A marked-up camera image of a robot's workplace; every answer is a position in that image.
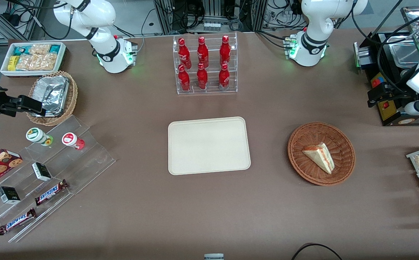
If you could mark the white power strip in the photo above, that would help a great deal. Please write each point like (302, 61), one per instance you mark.
(211, 26)

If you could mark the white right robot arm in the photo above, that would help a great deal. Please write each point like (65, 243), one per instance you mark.
(101, 14)

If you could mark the red cola bottle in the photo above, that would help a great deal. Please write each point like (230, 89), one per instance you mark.
(202, 77)
(184, 52)
(202, 52)
(225, 50)
(224, 77)
(184, 79)

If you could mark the black food warmer machine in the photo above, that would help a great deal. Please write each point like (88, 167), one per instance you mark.
(388, 112)

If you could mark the aluminium frame rack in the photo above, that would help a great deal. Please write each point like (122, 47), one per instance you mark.
(166, 18)

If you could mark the steel warmer pan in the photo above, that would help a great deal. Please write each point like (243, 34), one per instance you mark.
(404, 50)

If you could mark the small grey device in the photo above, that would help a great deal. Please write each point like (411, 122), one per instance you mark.
(214, 257)

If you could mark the silver foil container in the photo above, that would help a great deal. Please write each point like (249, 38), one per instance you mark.
(52, 94)

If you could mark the white rectangular snack bin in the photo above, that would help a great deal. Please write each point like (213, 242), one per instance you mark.
(5, 71)

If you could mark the triangular sandwich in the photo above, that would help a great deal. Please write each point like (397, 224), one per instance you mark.
(321, 159)

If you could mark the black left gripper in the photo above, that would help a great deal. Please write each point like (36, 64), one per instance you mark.
(393, 92)

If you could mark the snickers chocolate bar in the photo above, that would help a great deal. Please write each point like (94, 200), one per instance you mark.
(17, 221)
(50, 192)

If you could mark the small clear cracker bag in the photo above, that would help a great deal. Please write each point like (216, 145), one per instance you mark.
(39, 49)

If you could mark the beige plastic tray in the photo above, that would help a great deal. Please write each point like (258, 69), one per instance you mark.
(209, 146)

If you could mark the teal snack packet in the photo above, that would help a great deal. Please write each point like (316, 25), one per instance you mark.
(55, 48)
(20, 50)

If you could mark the clear acrylic bottle rack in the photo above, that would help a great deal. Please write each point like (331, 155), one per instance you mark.
(213, 91)

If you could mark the round brown wicker basket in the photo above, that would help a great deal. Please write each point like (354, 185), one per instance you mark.
(303, 169)

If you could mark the red lidded cup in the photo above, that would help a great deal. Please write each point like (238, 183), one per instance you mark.
(70, 139)

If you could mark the tan wicker basket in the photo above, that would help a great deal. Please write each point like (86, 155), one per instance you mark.
(73, 97)

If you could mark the green lidded cup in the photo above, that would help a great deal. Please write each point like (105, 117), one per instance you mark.
(36, 135)

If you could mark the large clear cracker bag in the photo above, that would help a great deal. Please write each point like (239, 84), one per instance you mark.
(36, 62)

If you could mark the small black box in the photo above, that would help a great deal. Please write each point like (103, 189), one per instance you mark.
(42, 172)
(8, 195)

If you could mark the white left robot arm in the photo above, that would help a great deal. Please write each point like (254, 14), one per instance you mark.
(314, 21)

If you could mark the clear acrylic stepped display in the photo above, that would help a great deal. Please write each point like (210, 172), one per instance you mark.
(94, 159)

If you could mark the yellow snack packet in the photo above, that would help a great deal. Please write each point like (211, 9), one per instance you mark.
(12, 63)

